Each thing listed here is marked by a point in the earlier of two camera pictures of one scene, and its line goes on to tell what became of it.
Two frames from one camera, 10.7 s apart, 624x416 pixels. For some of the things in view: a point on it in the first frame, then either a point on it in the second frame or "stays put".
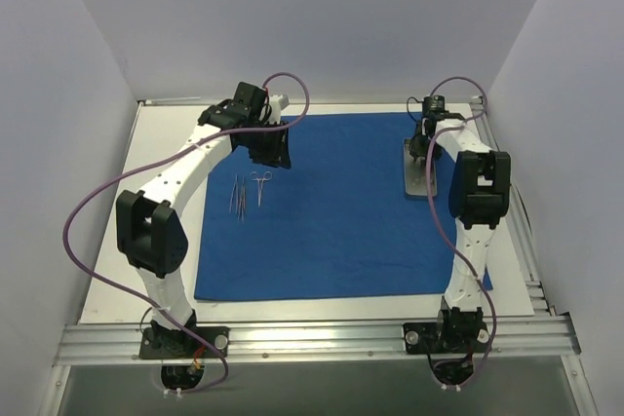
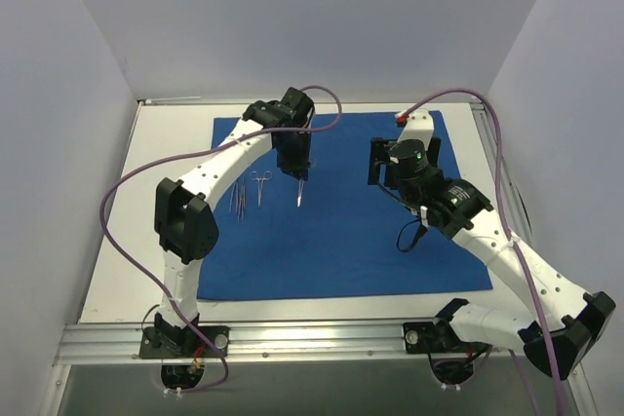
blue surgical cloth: (336, 226) stays put
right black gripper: (418, 147) to (373, 161)
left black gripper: (269, 144) to (294, 163)
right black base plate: (465, 337) stays put
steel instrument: (243, 200) stays put
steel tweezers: (245, 195) stays put
